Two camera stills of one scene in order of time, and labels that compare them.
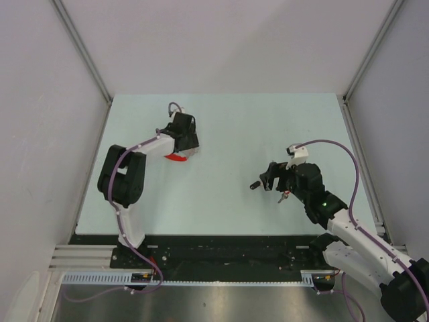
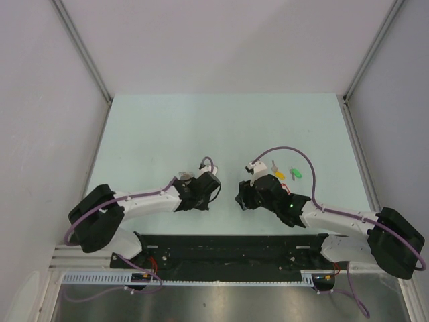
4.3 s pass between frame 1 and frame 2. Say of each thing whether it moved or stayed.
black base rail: stayed
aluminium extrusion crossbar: stayed
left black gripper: moved
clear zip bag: moved
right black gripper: moved
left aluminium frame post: stayed
